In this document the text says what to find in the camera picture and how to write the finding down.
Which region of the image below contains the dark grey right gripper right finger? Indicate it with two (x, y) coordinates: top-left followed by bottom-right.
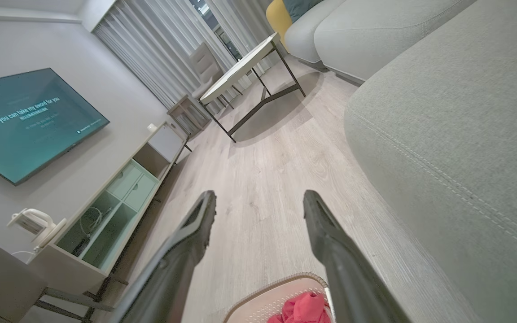
(302, 190), (412, 323)

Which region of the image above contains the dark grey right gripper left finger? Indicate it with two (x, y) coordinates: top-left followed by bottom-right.
(109, 190), (217, 323)

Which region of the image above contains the white plastic laundry basket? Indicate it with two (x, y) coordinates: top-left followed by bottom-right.
(223, 272), (335, 323)

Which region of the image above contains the red garment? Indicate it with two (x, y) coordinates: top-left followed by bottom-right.
(267, 292), (332, 323)

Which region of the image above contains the white TV cabinet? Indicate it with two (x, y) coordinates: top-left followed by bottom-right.
(27, 121), (193, 323)

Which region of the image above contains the small wooden side table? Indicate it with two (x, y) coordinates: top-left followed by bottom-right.
(167, 95), (212, 138)

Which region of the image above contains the grey fabric sofa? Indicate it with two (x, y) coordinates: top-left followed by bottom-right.
(284, 0), (517, 323)

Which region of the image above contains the beige chair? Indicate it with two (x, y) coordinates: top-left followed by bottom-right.
(188, 43), (244, 109)

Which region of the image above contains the white top coffee table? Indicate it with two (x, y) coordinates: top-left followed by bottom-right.
(198, 32), (307, 143)

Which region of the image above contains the grey sheer curtain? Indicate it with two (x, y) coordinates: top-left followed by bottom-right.
(93, 0), (281, 110)

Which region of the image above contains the yellow cushion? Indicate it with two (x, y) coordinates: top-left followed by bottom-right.
(266, 0), (293, 51)

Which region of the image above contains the dark teal cushion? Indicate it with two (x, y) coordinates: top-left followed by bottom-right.
(283, 0), (324, 23)

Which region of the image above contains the white cable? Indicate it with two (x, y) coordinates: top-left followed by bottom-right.
(79, 207), (112, 238)

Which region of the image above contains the wall mounted television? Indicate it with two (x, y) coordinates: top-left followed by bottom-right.
(0, 68), (110, 186)

